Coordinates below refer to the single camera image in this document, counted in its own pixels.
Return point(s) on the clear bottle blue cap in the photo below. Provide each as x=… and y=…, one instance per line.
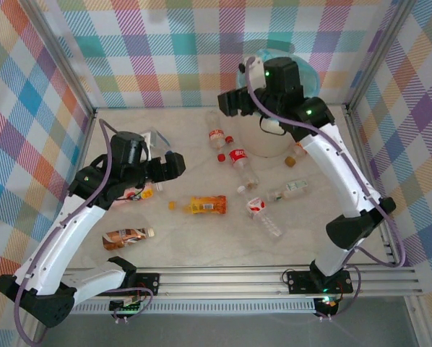
x=162, y=139

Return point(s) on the orange juice bottle yellow cap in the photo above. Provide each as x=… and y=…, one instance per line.
x=208, y=205

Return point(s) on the clear cola bottle red label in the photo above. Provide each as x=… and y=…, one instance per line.
x=237, y=155

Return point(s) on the orange bottle brown cap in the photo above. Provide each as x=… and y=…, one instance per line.
x=291, y=161

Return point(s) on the brown coffee bottle white cap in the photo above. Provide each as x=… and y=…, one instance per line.
x=124, y=238

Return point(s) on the clear bottle red white label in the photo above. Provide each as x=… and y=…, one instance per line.
x=255, y=206

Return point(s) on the small bottle green label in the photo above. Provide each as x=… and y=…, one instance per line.
x=292, y=187

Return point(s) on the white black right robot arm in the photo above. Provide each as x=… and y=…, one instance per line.
x=339, y=173

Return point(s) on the white round waste bin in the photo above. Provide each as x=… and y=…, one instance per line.
x=259, y=142

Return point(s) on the clear bottle flower red label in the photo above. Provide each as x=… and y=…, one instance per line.
x=216, y=135

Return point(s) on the left controller board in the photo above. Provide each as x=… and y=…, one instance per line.
x=125, y=307

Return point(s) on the controller board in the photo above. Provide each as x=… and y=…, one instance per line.
x=125, y=307
x=326, y=305

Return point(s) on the right controller board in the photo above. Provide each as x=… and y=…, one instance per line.
x=326, y=305

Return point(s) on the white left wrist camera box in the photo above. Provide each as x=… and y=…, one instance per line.
x=150, y=140

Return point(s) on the aluminium side floor rail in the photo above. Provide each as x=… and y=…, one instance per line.
x=351, y=123
x=87, y=139

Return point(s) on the aluminium upright post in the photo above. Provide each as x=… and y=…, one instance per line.
x=378, y=54
x=57, y=61

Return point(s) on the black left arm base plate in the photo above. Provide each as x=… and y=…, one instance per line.
x=149, y=283

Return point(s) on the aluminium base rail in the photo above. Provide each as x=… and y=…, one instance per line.
x=219, y=283

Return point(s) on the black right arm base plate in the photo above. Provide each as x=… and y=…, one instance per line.
x=297, y=282

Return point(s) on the aluminium frame leg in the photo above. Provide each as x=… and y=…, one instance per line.
x=420, y=325
x=25, y=338

